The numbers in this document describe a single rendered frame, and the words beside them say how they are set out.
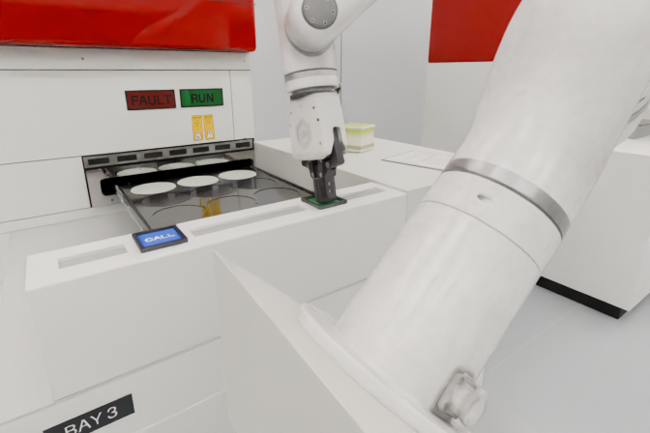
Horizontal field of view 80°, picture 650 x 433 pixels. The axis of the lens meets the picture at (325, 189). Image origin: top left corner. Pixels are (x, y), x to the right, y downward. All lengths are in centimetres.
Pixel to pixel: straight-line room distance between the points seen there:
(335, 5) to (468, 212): 33
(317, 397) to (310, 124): 43
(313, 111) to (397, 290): 34
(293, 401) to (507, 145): 26
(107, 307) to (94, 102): 66
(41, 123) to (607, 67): 102
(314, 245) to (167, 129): 64
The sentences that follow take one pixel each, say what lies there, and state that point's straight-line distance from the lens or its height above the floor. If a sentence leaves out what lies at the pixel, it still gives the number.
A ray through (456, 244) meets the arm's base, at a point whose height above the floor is 104.
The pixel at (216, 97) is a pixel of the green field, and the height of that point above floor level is 110.
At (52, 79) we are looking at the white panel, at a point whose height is 115.
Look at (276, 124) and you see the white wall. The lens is 294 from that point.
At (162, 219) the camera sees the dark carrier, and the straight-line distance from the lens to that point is 80.
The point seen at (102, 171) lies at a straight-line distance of 109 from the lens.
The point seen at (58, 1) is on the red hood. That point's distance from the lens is 104.
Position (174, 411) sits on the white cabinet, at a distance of 63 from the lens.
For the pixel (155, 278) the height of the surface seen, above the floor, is 93.
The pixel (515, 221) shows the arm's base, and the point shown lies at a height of 106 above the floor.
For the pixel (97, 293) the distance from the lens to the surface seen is 51.
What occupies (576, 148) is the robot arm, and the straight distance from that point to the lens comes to 37.
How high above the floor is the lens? 117
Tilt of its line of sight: 17 degrees down
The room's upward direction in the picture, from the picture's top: straight up
